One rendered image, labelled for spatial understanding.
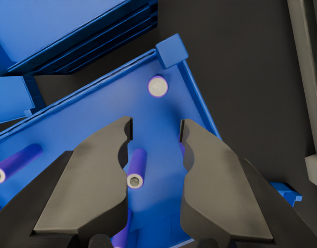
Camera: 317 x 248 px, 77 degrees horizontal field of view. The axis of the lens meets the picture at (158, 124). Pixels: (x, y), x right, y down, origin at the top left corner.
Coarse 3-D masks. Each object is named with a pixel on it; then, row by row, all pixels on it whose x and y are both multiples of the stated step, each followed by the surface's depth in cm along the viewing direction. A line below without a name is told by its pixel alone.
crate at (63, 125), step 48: (96, 96) 23; (144, 96) 23; (192, 96) 22; (0, 144) 25; (48, 144) 25; (144, 144) 25; (0, 192) 26; (144, 192) 27; (144, 240) 25; (192, 240) 22
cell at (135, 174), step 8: (136, 152) 24; (144, 152) 24; (136, 160) 21; (144, 160) 22; (128, 168) 21; (136, 168) 20; (144, 168) 21; (128, 176) 19; (136, 176) 19; (128, 184) 19; (136, 184) 19
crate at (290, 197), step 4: (272, 184) 70; (276, 184) 70; (280, 184) 70; (284, 184) 71; (276, 188) 67; (280, 188) 67; (284, 188) 68; (288, 188) 68; (292, 188) 68; (280, 192) 72; (284, 192) 72; (288, 192) 68; (292, 192) 66; (296, 192) 66; (284, 196) 72; (288, 196) 70; (292, 196) 66; (296, 196) 64; (300, 196) 64; (288, 200) 70; (292, 200) 68; (296, 200) 64; (300, 200) 64; (292, 204) 68
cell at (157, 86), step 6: (156, 78) 17; (162, 78) 17; (150, 84) 17; (156, 84) 17; (162, 84) 17; (150, 90) 17; (156, 90) 17; (162, 90) 17; (156, 96) 17; (162, 96) 17
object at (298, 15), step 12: (288, 0) 56; (300, 0) 52; (312, 0) 52; (300, 12) 54; (312, 12) 53; (300, 24) 55; (312, 24) 54; (300, 36) 57; (312, 36) 55; (300, 48) 58; (312, 48) 55; (300, 60) 60; (312, 60) 56; (312, 72) 57; (312, 84) 59; (312, 96) 61; (312, 108) 63; (312, 120) 64; (312, 132) 67
